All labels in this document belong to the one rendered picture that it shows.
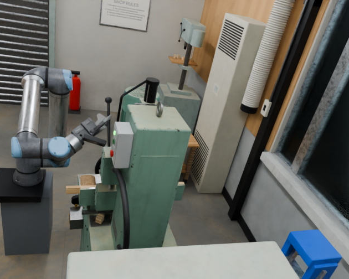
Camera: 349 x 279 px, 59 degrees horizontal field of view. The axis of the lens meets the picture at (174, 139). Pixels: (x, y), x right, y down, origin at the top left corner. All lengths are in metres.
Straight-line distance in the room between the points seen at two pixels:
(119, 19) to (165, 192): 3.39
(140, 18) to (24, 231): 3.07
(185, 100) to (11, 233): 2.42
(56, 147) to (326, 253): 1.21
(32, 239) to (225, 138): 1.90
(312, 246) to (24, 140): 1.29
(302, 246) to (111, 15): 3.71
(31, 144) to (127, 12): 3.26
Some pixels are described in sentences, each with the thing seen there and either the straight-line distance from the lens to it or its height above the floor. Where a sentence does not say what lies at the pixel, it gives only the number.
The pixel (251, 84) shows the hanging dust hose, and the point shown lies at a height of 1.33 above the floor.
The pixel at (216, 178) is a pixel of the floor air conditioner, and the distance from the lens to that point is 3.38.
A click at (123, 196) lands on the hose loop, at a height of 1.27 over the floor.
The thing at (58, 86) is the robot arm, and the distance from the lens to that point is 1.87.
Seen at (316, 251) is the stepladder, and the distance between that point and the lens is 1.47.
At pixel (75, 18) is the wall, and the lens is 4.46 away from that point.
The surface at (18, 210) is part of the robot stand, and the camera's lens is 2.39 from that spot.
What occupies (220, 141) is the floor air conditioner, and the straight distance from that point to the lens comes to 3.12.
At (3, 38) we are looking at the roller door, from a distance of 4.61.
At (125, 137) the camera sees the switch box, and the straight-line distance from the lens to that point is 1.18.
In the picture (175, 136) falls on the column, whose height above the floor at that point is 1.49.
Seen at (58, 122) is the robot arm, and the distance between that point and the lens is 2.02.
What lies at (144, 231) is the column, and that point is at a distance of 1.48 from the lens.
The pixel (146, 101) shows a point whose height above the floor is 1.53.
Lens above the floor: 2.04
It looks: 28 degrees down
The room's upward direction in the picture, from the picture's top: 13 degrees clockwise
